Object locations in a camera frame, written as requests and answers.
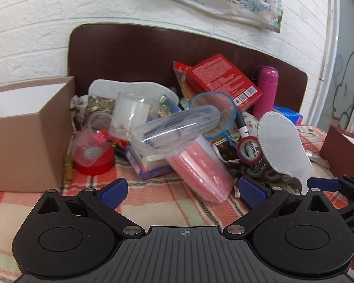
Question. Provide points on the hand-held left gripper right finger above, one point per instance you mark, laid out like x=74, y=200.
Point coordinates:
x=252, y=193

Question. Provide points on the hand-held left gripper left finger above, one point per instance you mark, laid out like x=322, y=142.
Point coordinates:
x=115, y=193

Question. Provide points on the clear oval plastic container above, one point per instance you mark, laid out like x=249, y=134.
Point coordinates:
x=177, y=123

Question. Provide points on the brown crocheted cloth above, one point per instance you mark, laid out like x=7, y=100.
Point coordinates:
x=271, y=177

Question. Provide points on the large red tape roll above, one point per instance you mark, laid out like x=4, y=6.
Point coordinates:
x=103, y=166

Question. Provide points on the small metal tube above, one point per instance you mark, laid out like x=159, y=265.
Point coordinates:
x=312, y=155

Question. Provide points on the dark red box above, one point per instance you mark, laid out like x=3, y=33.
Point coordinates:
x=342, y=153

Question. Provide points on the small red tape roll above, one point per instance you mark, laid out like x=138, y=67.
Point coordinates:
x=249, y=151

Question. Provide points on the purple card box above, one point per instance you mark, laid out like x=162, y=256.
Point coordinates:
x=147, y=166

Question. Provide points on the white insole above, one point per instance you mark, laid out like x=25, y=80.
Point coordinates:
x=129, y=87
x=283, y=144

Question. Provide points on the plaid blanket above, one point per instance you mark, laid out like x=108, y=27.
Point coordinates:
x=171, y=206

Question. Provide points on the clear plastic cup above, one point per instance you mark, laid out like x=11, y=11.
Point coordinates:
x=91, y=137
x=129, y=109

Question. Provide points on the black marker pen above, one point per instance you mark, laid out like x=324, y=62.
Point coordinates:
x=242, y=123

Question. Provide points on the blue tissue packet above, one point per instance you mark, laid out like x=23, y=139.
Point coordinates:
x=289, y=115

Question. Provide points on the speckled cloth pouch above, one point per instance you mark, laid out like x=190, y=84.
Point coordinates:
x=98, y=104

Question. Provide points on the brown cardboard box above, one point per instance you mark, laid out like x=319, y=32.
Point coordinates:
x=23, y=150

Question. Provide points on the blue printed packet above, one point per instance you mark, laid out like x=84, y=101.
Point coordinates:
x=169, y=106

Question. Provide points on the pink thermos bottle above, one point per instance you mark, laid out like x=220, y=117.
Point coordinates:
x=267, y=91

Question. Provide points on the red printed box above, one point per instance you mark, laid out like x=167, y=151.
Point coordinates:
x=221, y=79

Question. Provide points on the glass door with cat drawing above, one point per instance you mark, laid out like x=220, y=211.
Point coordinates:
x=349, y=64

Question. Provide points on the red yellow snack packet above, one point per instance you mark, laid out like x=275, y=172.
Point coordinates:
x=180, y=75

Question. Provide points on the dark brown headboard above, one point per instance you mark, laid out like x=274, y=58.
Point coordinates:
x=129, y=53

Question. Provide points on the white door frame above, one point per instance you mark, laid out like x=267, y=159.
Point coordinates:
x=330, y=35

